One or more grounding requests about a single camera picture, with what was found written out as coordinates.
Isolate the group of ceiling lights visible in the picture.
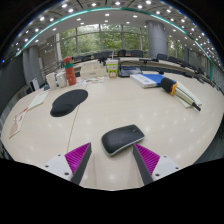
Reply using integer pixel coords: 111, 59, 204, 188
13, 0, 218, 61

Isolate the stack of white cups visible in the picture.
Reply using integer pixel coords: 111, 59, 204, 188
45, 72, 58, 90

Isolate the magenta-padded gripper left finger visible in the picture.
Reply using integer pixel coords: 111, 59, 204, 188
43, 142, 93, 185

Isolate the white lidded mug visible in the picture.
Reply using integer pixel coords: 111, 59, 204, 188
55, 70, 69, 88

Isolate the black computer mouse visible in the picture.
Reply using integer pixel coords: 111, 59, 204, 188
100, 124, 146, 157

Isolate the red thermos bottle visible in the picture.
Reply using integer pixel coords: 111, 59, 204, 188
62, 56, 78, 86

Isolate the blue and white book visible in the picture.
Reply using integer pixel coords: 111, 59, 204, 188
129, 73, 177, 89

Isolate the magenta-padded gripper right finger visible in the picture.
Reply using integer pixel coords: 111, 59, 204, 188
133, 143, 183, 185

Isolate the black mouse pad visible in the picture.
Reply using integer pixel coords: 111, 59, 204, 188
49, 88, 89, 118

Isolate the green white paper cup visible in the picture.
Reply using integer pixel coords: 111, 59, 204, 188
105, 50, 120, 79

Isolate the colourful sticker sheet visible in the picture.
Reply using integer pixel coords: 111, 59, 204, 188
75, 76, 105, 87

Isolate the red and white leaflet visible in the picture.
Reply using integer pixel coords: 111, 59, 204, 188
8, 106, 29, 139

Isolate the group of dark chairs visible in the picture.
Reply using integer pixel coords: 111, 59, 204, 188
71, 49, 214, 76

